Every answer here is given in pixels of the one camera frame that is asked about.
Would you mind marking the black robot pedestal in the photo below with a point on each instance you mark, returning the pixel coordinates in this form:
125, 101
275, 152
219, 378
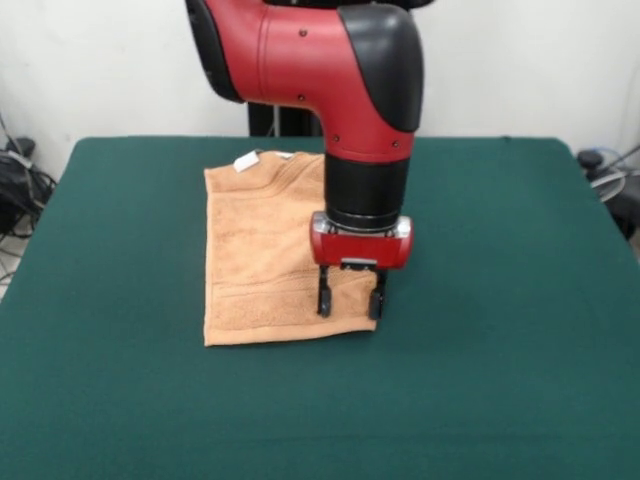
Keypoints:
290, 120

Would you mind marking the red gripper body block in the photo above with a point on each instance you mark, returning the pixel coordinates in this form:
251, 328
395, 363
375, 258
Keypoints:
362, 249

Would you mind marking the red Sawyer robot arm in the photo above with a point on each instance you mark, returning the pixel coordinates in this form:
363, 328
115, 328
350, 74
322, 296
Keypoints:
310, 60

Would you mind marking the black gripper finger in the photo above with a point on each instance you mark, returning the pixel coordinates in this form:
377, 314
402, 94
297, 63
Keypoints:
377, 297
325, 295

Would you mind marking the dark green table cloth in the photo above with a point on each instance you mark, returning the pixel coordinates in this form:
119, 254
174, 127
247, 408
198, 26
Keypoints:
150, 375

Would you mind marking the tan terry towel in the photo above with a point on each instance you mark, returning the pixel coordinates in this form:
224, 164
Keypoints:
260, 250

